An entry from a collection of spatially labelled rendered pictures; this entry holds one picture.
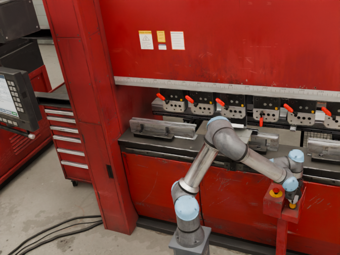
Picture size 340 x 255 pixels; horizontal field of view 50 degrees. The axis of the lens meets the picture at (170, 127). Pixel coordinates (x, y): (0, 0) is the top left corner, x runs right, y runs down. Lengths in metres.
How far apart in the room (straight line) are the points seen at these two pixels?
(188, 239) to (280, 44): 1.12
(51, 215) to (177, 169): 1.45
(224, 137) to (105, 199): 1.53
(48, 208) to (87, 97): 1.50
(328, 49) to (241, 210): 1.21
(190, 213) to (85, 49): 1.16
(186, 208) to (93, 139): 1.06
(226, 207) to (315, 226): 0.58
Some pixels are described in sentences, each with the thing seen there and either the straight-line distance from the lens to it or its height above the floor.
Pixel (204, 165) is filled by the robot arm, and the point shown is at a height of 1.14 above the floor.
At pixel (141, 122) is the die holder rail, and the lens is 2.64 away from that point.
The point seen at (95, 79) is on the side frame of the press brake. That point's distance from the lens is 2.38.
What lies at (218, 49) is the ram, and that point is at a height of 1.53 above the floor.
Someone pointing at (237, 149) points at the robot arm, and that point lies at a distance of 1.67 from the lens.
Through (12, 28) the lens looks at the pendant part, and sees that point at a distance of 2.12.
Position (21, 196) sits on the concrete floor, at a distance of 3.95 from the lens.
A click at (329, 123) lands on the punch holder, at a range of 2.25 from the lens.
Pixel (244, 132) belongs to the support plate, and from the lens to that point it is 2.36.
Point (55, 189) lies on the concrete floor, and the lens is 3.86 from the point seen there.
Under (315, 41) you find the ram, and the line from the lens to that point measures 2.07.
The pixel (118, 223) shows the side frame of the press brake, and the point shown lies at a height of 0.11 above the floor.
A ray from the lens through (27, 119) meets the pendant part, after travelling 2.21.
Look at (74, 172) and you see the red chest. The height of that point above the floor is 0.23.
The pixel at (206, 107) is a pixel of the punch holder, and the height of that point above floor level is 1.15.
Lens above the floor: 2.24
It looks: 30 degrees down
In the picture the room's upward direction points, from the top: 7 degrees counter-clockwise
